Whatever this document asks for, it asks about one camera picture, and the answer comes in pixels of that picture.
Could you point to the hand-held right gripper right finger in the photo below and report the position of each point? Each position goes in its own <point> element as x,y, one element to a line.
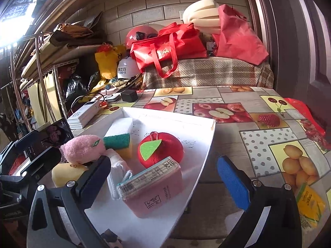
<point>234,183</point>

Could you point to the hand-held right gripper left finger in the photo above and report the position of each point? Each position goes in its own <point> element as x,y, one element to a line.
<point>95,178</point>

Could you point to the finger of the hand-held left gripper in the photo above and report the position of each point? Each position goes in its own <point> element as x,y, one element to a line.
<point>27,142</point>
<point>44,160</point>

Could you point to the pink fluffy plush toy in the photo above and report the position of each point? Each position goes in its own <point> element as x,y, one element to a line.
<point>80,149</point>

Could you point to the green and yellow scrub sponge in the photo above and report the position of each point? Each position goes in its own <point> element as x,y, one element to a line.
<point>117,140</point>

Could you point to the white cardboard box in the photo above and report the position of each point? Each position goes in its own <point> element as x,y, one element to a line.
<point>196,144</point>

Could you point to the large white foam block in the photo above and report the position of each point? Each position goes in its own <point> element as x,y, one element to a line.
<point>120,126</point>

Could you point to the pink tissue pack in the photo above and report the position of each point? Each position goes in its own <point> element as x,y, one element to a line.
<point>152,196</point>

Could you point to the red apple plush toy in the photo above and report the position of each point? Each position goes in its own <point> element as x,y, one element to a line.
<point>170,147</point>

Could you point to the black smartphone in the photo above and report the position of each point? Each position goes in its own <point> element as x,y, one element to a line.
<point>54,134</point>

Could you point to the yellow curtain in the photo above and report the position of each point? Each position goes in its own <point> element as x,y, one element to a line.
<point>49,95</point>

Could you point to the white power bank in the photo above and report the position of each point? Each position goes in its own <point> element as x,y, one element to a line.
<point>82,115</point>

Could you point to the black plastic bag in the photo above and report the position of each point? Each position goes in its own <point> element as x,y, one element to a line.
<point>75,87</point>

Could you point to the yellow green snack packet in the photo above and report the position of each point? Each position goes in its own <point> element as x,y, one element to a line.
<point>309,206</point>

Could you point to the white round charger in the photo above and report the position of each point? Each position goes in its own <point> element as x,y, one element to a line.
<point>111,98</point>

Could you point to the metal shelf rack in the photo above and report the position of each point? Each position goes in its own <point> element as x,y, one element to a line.
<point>38,56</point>

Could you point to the small black box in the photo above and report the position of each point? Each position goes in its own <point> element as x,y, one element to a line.
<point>129,96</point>

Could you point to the red printed plastic bag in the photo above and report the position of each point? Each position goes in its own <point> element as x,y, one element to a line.
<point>302,111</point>

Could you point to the white helmet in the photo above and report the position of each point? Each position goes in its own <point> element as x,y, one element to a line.
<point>126,68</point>

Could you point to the yellow plastic bag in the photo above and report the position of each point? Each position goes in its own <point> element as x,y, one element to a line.
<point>108,62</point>

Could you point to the light red fabric bag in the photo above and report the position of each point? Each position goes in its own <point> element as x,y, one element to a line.
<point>238,38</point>

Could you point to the glossy red tote bag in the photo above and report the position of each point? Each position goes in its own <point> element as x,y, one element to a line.
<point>168,46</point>

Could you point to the brown metal door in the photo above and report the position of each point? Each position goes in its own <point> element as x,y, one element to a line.
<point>297,44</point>

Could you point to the red helmet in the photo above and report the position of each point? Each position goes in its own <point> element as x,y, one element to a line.
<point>150,29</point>

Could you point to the cream foam roll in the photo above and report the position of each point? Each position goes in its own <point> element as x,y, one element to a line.
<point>199,15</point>

